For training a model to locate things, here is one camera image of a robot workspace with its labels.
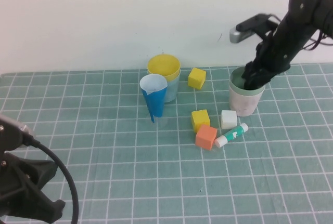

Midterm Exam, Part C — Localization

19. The yellow plastic cup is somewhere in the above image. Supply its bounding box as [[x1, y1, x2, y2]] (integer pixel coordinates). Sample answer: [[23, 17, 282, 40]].
[[146, 54, 181, 83]]

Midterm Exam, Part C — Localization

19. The pink plastic cup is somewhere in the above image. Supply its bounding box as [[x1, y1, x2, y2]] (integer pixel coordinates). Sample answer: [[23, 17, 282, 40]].
[[228, 78, 265, 117]]

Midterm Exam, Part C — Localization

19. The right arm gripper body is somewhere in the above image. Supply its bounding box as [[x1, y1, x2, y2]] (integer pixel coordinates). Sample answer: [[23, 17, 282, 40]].
[[246, 30, 314, 80]]

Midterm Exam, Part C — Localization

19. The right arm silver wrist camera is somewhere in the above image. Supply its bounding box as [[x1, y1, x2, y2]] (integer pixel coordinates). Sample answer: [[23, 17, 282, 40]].
[[229, 13, 273, 44]]

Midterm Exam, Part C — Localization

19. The white foam cube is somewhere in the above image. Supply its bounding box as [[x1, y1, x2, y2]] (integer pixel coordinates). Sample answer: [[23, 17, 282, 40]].
[[220, 110, 238, 130]]

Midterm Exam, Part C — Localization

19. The blue paper cone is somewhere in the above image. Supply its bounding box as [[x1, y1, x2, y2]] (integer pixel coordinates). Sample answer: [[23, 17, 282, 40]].
[[139, 73, 169, 124]]

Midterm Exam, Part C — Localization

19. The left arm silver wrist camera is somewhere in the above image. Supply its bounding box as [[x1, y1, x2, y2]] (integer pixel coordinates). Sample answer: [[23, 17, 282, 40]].
[[10, 120, 36, 138]]

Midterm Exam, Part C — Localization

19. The yellow foam cube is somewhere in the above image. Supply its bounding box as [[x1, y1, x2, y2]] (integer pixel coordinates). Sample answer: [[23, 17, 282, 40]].
[[191, 109, 210, 133], [187, 68, 207, 89]]

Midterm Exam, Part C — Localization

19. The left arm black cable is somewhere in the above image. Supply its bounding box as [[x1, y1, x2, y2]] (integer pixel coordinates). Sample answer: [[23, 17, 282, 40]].
[[22, 135, 79, 224]]

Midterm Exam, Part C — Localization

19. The green plastic cup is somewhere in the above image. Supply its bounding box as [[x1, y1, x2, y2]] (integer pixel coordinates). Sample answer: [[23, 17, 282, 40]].
[[229, 65, 266, 97]]

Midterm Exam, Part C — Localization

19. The green white glue stick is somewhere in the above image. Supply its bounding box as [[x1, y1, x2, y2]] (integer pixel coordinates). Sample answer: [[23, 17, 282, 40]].
[[214, 122, 249, 148]]

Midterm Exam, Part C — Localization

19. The green checked tablecloth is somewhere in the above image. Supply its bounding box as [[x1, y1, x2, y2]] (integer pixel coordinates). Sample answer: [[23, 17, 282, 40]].
[[0, 63, 333, 224]]

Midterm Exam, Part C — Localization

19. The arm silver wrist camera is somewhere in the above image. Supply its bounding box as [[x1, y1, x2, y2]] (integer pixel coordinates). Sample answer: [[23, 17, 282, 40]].
[[10, 120, 36, 138], [229, 13, 273, 44]]

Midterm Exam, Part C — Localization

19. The light blue plastic cup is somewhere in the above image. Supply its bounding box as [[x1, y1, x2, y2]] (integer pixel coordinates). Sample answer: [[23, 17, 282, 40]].
[[163, 76, 181, 103]]

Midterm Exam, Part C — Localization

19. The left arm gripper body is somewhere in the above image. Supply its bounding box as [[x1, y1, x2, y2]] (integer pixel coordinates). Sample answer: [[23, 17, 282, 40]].
[[0, 153, 66, 224]]

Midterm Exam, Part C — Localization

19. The orange foam cube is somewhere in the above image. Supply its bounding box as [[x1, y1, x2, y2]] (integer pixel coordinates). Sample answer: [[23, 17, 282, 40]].
[[195, 125, 218, 152]]

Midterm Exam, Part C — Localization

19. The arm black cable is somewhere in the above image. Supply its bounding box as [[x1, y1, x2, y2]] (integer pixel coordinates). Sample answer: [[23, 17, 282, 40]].
[[303, 30, 333, 51], [22, 135, 79, 224]]

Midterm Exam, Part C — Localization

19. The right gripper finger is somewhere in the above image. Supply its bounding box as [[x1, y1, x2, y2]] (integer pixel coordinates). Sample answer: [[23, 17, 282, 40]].
[[241, 62, 259, 80], [246, 72, 273, 90]]

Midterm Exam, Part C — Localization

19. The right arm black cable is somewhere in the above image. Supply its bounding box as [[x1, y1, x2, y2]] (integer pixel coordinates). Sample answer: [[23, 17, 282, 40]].
[[303, 30, 333, 51]]

